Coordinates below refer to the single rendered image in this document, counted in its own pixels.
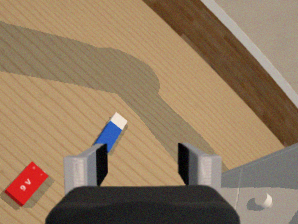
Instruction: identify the red nine-volt battery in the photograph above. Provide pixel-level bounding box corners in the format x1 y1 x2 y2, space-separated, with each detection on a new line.
5 162 48 206

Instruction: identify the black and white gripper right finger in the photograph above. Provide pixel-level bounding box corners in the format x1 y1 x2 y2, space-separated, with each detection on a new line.
178 143 221 194

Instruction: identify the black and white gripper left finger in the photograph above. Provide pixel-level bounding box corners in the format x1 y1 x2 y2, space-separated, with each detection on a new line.
63 143 108 195

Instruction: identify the blue and white eraser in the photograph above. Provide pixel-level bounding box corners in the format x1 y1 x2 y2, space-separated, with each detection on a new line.
93 112 127 152

